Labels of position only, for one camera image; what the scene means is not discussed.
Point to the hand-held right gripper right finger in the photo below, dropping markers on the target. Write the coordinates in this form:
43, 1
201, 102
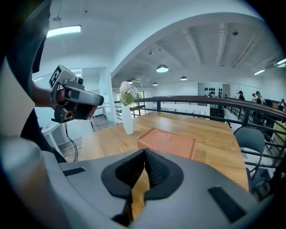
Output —
190, 196

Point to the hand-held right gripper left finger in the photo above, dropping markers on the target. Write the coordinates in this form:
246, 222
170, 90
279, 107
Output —
89, 183

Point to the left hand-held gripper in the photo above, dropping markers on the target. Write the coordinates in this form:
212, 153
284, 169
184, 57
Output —
64, 76

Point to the person's left forearm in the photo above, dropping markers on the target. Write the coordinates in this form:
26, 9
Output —
42, 97

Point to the person's left hand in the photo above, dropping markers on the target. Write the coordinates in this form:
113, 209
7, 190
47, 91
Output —
86, 111

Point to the glass partition door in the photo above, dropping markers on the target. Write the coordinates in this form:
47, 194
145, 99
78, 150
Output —
105, 96

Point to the pink flower bouquet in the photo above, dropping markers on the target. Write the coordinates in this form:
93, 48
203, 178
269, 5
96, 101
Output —
127, 91

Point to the white ceramic vase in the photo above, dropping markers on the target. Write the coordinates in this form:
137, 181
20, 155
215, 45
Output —
127, 120

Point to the white side table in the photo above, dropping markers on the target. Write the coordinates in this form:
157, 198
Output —
52, 132

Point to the rectangular ceiling light panel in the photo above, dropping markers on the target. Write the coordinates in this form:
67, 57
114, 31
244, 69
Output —
63, 31

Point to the person's black clothing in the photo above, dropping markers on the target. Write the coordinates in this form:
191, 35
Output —
24, 44

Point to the black folding chair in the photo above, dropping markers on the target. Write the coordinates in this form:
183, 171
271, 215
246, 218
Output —
250, 136

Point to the ceiling strip light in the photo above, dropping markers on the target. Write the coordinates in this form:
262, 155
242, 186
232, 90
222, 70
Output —
259, 72
282, 61

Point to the wall shelf with dark items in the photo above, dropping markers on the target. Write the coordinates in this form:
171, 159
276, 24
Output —
210, 89

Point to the ceiling security camera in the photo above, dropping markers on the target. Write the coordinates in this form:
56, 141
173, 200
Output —
235, 33

